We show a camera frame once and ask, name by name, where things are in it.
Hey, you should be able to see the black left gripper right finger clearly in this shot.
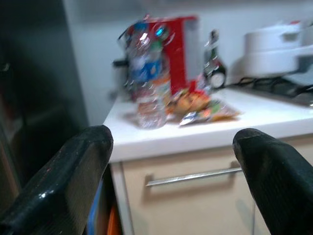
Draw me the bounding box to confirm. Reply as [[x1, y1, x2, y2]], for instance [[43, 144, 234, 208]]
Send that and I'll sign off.
[[232, 128, 313, 235]]

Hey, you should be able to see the blue plastic item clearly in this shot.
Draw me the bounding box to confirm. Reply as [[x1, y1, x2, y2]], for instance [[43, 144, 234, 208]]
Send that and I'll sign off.
[[87, 181, 105, 235]]

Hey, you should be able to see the silver drawer handle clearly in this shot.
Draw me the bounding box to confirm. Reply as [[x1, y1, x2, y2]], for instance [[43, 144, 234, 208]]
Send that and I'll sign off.
[[144, 167, 243, 187]]

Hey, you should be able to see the red coffee machine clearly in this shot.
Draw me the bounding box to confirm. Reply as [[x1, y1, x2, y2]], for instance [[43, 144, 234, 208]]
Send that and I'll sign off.
[[112, 16, 200, 101]]

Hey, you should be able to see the white kitchen appliance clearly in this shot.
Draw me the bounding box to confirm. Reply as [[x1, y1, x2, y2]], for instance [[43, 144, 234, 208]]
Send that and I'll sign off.
[[229, 19, 313, 79]]

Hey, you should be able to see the clear plastic bottle blue cap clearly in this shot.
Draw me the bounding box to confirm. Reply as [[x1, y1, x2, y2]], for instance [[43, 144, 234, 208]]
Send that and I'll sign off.
[[126, 22, 172, 130]]

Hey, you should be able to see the white topped cabinet with drawer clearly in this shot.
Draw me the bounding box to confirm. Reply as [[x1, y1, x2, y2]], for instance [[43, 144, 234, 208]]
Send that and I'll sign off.
[[104, 87, 313, 235]]

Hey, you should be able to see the dark glossy bottle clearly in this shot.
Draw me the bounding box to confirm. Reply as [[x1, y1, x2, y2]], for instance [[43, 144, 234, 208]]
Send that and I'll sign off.
[[202, 28, 228, 89]]

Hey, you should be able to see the small silver blue packet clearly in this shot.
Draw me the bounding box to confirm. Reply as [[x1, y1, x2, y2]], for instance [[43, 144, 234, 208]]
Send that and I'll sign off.
[[179, 110, 211, 127]]

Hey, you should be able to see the black gas stove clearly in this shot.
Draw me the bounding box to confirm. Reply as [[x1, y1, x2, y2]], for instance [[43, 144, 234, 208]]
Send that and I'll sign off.
[[226, 75, 313, 107]]

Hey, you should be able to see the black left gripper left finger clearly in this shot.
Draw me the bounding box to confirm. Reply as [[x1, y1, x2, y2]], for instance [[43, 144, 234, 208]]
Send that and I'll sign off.
[[0, 124, 114, 235]]

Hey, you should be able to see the orange snack packet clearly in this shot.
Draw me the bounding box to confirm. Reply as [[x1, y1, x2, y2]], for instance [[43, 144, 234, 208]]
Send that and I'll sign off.
[[166, 89, 243, 123]]

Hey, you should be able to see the orange plastic item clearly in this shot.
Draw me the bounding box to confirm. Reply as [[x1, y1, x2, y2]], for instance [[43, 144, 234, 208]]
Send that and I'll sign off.
[[106, 204, 122, 235]]

